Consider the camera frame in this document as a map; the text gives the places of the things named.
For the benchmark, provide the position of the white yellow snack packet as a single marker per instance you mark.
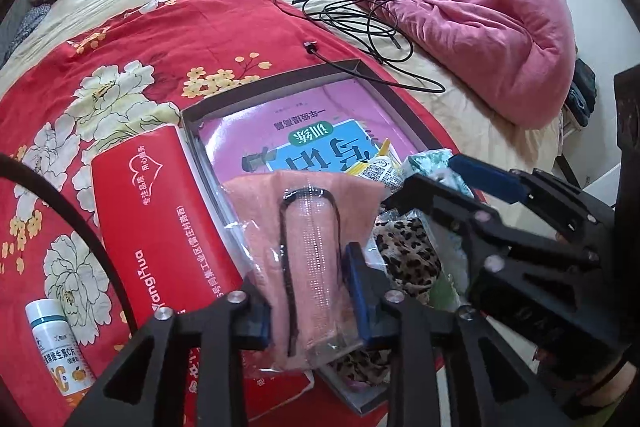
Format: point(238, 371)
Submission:
point(377, 169)

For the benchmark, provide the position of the pink towel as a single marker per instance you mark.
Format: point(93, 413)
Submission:
point(310, 232)

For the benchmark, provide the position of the pink book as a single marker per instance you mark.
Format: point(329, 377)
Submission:
point(310, 117)

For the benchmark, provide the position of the red floral blanket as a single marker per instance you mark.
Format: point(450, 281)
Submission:
point(125, 57)

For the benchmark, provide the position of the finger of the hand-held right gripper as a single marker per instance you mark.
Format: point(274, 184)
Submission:
point(440, 207)
point(480, 172)

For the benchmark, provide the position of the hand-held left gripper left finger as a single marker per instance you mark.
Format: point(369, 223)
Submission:
point(260, 324)

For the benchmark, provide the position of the white supplement bottle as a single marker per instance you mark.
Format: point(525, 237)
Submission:
point(57, 347)

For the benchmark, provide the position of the pink duvet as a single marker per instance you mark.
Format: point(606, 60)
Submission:
point(475, 7)

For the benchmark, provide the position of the grey shallow box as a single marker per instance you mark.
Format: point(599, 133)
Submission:
point(250, 94)

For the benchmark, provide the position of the blue patterned cloth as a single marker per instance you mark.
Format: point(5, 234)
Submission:
point(30, 19)

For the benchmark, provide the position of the person's right forearm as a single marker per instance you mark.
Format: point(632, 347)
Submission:
point(605, 387)

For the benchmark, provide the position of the green tissue packet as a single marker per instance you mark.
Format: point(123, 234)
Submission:
point(430, 162)

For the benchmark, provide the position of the leopard print cloth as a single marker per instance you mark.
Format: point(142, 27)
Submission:
point(405, 257)

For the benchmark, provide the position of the dark clothing pile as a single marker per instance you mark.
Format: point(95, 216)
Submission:
point(582, 92)

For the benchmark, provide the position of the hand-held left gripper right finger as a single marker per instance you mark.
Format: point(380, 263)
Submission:
point(357, 297)

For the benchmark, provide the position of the green sponge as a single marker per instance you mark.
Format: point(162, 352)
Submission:
point(445, 294)

